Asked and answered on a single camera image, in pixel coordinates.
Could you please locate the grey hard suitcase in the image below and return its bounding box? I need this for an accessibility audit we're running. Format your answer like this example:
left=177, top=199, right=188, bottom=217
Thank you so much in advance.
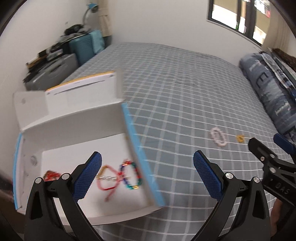
left=23, top=54, right=78, bottom=91

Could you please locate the small yellow bead jewelry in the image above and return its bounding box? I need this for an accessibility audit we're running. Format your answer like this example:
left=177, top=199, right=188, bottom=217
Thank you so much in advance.
left=236, top=135, right=245, bottom=143

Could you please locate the brown fuzzy blanket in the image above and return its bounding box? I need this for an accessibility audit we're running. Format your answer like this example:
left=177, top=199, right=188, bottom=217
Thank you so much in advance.
left=273, top=48, right=296, bottom=64

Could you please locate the person's right hand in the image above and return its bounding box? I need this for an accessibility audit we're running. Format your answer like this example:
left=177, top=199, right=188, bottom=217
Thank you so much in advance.
left=270, top=199, right=285, bottom=240

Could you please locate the multicolour bead bracelet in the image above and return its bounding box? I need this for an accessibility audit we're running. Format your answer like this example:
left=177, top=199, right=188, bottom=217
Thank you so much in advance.
left=117, top=159, right=142, bottom=191

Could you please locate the beige right curtain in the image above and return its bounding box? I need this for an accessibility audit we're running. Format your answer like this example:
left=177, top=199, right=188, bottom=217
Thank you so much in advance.
left=261, top=16, right=295, bottom=57

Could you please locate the red bead bracelet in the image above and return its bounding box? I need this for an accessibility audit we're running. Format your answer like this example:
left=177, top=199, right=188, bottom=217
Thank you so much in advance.
left=43, top=170, right=62, bottom=182

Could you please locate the dark framed window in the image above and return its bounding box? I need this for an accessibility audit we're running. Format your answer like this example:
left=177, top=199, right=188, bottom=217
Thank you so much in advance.
left=208, top=0, right=271, bottom=45

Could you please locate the teal suitcase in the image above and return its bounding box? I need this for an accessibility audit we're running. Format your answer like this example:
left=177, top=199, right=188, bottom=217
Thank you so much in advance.
left=69, top=30, right=105, bottom=66

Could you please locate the blue desk lamp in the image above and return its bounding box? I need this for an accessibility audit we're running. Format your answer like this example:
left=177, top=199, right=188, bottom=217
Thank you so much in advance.
left=82, top=3, right=99, bottom=25

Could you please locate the blue patterned pillow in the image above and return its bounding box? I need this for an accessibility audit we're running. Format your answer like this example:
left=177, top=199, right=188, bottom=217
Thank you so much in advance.
left=260, top=51, right=295, bottom=96

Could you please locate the grey checked bed sheet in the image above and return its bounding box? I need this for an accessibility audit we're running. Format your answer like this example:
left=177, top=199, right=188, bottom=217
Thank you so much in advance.
left=62, top=42, right=295, bottom=241

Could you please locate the black clutter on suitcases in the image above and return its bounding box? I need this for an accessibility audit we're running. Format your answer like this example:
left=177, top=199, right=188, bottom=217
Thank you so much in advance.
left=23, top=24, right=91, bottom=83

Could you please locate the white blue cardboard box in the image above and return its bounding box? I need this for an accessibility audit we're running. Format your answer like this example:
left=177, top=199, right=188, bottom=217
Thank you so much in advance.
left=13, top=69, right=165, bottom=225

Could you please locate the beige curtain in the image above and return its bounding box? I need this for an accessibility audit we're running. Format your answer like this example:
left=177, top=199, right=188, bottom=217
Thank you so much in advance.
left=97, top=0, right=112, bottom=37
left=261, top=16, right=295, bottom=57

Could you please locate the beige left curtain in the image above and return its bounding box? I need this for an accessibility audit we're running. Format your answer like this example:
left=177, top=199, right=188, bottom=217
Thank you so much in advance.
left=97, top=0, right=112, bottom=37

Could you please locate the pink bead bracelet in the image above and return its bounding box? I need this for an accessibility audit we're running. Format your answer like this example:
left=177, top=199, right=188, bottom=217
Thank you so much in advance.
left=210, top=127, right=227, bottom=147

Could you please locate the blue patterned rolled duvet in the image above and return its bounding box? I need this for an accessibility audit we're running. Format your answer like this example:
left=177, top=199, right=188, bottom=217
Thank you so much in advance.
left=239, top=52, right=295, bottom=142

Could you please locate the pearl bead jewelry piece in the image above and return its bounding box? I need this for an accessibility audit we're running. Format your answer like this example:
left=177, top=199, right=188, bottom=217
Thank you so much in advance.
left=98, top=176, right=117, bottom=182

